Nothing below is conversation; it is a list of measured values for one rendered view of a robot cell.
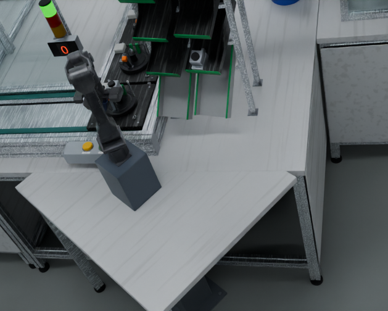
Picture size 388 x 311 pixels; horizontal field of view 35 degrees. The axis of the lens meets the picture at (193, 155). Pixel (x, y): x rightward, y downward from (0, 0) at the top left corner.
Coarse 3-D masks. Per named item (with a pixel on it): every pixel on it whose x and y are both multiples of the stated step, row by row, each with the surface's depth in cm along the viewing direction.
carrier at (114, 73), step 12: (120, 48) 272; (132, 48) 265; (144, 48) 262; (120, 60) 264; (132, 60) 263; (144, 60) 262; (108, 72) 266; (120, 72) 264; (132, 72) 261; (144, 72) 260; (120, 84) 260; (132, 84) 259; (144, 84) 258
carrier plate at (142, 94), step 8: (128, 88) 256; (136, 88) 255; (144, 88) 253; (152, 88) 252; (136, 96) 251; (144, 96) 250; (144, 104) 247; (136, 112) 245; (144, 112) 244; (120, 120) 244; (128, 120) 243; (136, 120) 242; (144, 120) 242; (88, 128) 246; (120, 128) 243; (128, 128) 242; (136, 128) 241
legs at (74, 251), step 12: (60, 240) 275; (72, 252) 282; (84, 264) 292; (96, 276) 302; (204, 276) 280; (96, 288) 306; (192, 288) 278; (204, 288) 285; (216, 288) 294; (180, 300) 275; (192, 300) 282; (204, 300) 290; (216, 300) 290
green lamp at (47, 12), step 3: (51, 3) 230; (39, 6) 230; (45, 6) 229; (48, 6) 230; (51, 6) 231; (42, 9) 230; (45, 9) 230; (48, 9) 230; (51, 9) 231; (54, 9) 232; (45, 12) 231; (48, 12) 231; (51, 12) 232; (54, 12) 233; (45, 15) 233; (48, 15) 232; (51, 15) 232
